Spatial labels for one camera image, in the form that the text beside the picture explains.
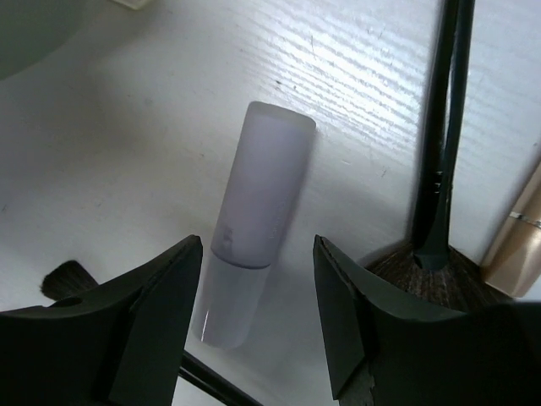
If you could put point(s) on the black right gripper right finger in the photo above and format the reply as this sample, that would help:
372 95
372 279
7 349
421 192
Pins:
384 346

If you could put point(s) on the cream cylindrical drawer organizer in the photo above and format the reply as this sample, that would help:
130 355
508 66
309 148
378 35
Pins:
31 30

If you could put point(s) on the lavender white cosmetic tube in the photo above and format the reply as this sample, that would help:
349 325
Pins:
267 174

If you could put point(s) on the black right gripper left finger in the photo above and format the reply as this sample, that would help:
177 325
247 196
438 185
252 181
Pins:
118 344

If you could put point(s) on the black fan makeup brush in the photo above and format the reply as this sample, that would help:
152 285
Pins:
426 265

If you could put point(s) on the rose gold lipstick tube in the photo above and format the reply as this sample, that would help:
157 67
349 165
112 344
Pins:
512 263

